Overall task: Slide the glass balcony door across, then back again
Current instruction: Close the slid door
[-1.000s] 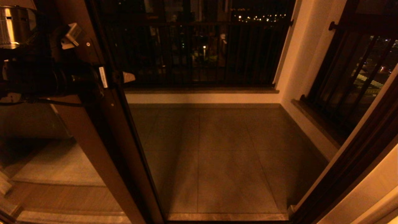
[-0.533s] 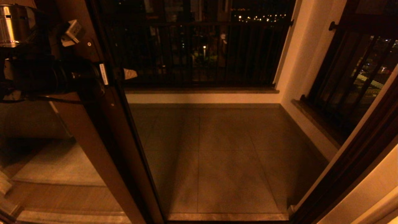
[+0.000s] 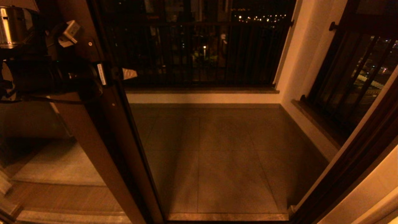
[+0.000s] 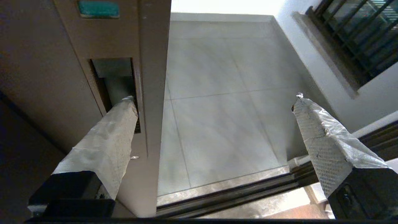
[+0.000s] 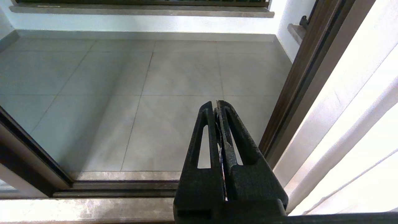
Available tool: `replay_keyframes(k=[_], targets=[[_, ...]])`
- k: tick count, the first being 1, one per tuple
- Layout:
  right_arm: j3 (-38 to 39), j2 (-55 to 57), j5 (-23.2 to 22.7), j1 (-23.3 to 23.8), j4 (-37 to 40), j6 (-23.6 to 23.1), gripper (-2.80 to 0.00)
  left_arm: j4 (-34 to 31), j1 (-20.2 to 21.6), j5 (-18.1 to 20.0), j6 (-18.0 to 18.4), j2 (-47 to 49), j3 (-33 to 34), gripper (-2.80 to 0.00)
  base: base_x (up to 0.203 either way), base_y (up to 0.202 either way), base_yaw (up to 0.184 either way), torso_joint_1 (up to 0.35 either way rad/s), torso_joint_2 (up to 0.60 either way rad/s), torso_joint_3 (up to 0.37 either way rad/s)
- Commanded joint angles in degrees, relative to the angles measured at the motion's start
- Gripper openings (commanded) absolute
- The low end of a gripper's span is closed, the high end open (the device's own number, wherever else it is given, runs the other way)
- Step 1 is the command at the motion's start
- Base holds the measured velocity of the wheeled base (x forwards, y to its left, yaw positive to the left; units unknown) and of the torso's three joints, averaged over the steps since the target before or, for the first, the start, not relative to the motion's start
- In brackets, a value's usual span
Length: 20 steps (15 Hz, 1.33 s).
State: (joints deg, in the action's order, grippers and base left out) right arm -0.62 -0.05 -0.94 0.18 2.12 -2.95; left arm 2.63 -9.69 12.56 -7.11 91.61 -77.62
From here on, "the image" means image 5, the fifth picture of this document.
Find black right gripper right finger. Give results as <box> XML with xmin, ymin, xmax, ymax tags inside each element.
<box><xmin>216</xmin><ymin>100</ymin><xmax>289</xmax><ymax>215</ymax></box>

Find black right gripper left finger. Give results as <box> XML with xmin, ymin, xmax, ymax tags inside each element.
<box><xmin>173</xmin><ymin>101</ymin><xmax>226</xmax><ymax>223</ymax></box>

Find brown framed sliding glass door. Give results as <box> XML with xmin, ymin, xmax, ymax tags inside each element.
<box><xmin>0</xmin><ymin>106</ymin><xmax>74</xmax><ymax>198</ymax></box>

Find black aluminum extrusion rail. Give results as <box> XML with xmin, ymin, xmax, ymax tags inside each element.
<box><xmin>53</xmin><ymin>170</ymin><xmax>181</xmax><ymax>198</ymax></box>

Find dark brown door frame jamb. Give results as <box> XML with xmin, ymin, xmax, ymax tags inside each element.
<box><xmin>258</xmin><ymin>0</ymin><xmax>356</xmax><ymax>169</ymax></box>

